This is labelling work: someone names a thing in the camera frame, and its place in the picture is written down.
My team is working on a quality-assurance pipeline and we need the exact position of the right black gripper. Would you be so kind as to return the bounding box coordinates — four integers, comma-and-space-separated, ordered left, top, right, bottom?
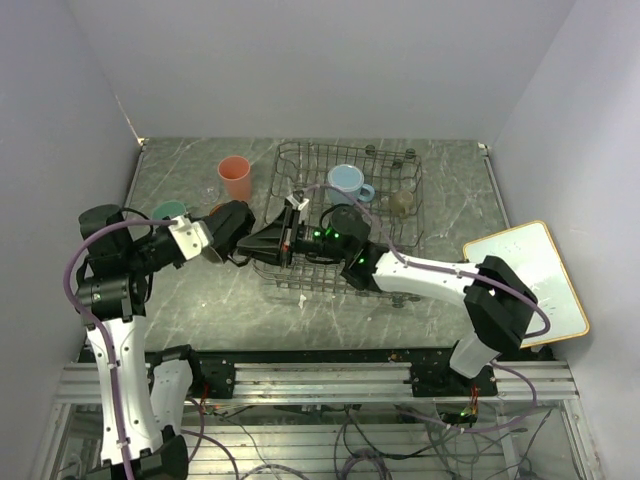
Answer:
237, 205, 350, 268

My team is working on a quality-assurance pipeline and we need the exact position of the green ceramic mug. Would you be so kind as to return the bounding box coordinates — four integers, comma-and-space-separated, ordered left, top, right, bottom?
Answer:
151, 200, 187, 220

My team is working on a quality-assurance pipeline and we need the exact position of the black mug white interior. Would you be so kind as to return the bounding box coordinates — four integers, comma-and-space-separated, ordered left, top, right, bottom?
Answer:
202, 200, 255, 264

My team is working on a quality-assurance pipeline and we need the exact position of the orange mug black handle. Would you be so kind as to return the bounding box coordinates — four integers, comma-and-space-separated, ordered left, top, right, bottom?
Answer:
209, 202, 227, 216

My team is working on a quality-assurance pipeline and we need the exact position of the pink plastic tumbler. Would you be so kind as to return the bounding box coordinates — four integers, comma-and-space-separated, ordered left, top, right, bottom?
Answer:
218, 156, 252, 202

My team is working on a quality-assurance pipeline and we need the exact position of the light blue mug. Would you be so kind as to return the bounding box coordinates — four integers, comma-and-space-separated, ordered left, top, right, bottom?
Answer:
326, 164, 375, 205

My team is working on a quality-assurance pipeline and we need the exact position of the clear glass cup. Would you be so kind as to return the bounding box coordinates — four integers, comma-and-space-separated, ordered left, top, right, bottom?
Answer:
202, 185, 220, 203

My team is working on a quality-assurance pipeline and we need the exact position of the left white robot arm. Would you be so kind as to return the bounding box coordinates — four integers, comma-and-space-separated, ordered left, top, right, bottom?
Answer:
63, 204, 213, 479

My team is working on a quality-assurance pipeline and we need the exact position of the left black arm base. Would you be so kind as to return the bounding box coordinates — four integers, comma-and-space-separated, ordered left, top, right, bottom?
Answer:
145, 344, 236, 399

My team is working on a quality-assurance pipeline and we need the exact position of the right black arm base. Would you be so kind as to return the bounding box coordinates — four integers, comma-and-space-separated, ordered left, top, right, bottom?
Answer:
392, 348, 498, 398

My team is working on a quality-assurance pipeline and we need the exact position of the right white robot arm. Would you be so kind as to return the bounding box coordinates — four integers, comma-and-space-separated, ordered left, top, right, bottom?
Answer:
237, 197, 538, 396

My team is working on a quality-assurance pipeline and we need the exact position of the beige small mug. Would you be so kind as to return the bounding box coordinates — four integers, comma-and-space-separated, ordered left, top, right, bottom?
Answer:
388, 189, 415, 219

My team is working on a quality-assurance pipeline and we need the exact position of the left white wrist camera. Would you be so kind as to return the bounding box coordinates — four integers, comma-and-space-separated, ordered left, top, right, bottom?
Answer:
167, 214, 206, 262

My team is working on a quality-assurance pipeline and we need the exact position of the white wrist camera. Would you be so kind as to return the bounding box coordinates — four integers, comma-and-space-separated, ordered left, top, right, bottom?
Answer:
167, 214, 206, 262
286, 190, 309, 211

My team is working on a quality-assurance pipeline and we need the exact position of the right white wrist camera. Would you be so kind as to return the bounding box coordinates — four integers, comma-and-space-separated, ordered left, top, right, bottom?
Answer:
286, 190, 309, 211

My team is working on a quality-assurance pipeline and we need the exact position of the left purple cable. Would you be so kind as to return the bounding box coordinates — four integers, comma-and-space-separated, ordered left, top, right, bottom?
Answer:
63, 217, 236, 480

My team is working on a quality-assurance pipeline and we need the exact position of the purple cable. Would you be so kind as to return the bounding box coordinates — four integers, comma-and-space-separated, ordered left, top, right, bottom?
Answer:
299, 183, 554, 436
63, 217, 236, 480

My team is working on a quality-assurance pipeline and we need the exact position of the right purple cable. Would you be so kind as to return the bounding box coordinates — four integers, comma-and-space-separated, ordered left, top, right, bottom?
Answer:
299, 183, 554, 436

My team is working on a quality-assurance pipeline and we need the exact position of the grey wire dish rack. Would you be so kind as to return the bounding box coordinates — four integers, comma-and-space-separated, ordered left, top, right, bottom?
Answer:
253, 141, 425, 296

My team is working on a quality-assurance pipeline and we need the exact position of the whiteboard with wooden frame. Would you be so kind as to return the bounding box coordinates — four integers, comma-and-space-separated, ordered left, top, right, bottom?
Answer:
463, 221, 590, 348

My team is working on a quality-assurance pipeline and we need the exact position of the aluminium mounting rail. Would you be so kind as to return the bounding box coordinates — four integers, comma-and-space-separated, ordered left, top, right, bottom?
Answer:
53, 360, 581, 405

